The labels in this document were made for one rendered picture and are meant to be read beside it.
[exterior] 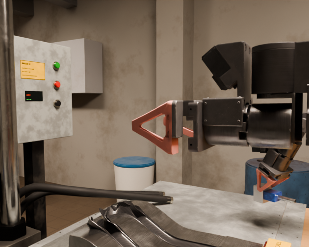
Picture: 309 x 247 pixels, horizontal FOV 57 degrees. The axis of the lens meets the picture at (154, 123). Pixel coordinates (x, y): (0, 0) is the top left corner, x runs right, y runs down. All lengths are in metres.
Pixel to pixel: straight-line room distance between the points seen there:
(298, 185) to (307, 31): 1.41
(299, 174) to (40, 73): 1.73
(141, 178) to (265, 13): 2.01
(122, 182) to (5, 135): 2.18
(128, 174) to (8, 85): 2.17
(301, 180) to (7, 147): 1.83
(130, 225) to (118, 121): 2.93
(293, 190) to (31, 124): 1.71
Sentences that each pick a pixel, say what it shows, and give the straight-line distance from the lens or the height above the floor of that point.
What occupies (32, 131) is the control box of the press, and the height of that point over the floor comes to 1.11.
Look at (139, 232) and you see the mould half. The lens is 0.75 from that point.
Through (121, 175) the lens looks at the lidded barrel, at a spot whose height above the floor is 0.45.
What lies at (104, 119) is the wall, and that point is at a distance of 3.77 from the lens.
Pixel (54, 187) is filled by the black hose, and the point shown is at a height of 0.93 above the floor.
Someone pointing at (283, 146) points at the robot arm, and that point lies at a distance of 0.38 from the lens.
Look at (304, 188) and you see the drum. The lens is 2.25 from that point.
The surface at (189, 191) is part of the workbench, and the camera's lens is 1.41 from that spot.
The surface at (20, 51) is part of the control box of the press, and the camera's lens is 1.21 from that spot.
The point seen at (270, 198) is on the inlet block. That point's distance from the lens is 1.01.
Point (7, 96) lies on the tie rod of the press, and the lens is 1.01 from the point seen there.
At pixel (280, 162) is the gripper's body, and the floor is 1.04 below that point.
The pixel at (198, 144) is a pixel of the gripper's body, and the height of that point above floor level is 1.18.
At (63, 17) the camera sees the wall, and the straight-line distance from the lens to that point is 4.39.
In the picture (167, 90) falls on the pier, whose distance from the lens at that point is 2.95.
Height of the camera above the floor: 1.23
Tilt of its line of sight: 5 degrees down
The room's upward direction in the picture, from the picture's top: straight up
